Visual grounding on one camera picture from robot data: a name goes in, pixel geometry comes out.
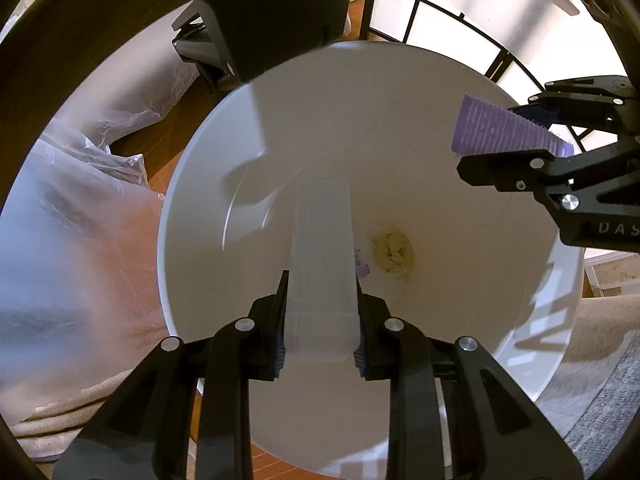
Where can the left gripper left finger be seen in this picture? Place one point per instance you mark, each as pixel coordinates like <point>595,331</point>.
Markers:
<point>142,431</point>

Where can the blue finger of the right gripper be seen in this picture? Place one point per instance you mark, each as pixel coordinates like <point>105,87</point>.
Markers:
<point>603,103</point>
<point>609,175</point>

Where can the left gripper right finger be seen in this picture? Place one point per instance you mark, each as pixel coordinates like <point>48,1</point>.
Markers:
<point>455,413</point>

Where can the translucent plastic container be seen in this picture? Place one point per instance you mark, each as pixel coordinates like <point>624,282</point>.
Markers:
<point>321,323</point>

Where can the white trash bin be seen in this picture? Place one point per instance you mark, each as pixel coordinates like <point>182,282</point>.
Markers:
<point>380,117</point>

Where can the crumpled yellow trash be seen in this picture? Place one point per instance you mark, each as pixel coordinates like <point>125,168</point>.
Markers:
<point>393,252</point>

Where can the grey carpet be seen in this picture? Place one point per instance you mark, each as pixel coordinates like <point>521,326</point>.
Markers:
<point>609,415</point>

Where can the shoji screen divider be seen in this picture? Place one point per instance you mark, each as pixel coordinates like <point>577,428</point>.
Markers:
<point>521,45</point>

